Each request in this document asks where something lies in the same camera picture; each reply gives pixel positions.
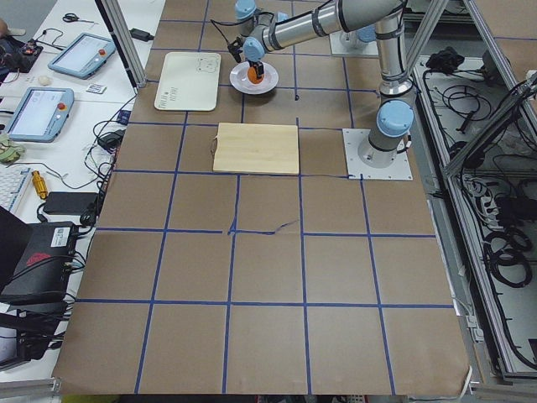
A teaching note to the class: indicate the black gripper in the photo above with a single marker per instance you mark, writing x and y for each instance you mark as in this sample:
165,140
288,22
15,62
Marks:
256,66

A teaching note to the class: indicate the orange fruit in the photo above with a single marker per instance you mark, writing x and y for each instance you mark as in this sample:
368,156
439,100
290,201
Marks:
252,77

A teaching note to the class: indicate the white round plate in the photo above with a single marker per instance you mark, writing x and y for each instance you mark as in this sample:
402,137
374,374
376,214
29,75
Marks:
244,78

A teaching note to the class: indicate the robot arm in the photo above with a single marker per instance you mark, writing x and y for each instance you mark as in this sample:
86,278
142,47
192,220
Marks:
263,33
249,16

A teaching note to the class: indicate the cream bear tray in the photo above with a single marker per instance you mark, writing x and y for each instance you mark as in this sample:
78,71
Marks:
188,82

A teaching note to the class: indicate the bamboo cutting board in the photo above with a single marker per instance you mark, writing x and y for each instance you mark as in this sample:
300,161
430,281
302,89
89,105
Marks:
257,148

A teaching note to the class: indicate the black power brick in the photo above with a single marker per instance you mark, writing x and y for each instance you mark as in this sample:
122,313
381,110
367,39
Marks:
141,35

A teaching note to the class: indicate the upper teach pendant tablet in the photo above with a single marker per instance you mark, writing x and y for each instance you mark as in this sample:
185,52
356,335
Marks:
84,56

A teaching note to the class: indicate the teach pendant tablet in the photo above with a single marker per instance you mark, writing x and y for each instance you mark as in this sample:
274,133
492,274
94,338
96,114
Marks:
41,114
84,56

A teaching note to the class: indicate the black scissors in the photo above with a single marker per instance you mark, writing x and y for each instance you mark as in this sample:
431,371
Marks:
71,18

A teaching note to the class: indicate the lower teach pendant tablet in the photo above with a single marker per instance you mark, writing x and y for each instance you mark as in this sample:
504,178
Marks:
41,114

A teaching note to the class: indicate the black power adapter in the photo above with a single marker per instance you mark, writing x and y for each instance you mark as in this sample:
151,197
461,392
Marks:
69,203

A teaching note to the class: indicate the yellow metal cylinder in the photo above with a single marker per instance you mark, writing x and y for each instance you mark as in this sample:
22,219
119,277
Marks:
39,185

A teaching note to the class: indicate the white keyboard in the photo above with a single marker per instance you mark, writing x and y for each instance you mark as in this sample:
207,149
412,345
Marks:
14,182

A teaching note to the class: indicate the black computer box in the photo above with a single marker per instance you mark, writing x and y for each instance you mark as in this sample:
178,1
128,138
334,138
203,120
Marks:
35,261

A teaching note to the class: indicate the aluminium frame post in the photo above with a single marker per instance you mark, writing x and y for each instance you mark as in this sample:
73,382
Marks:
114,20

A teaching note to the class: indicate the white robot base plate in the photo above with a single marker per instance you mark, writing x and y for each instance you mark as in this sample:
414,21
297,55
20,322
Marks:
364,162

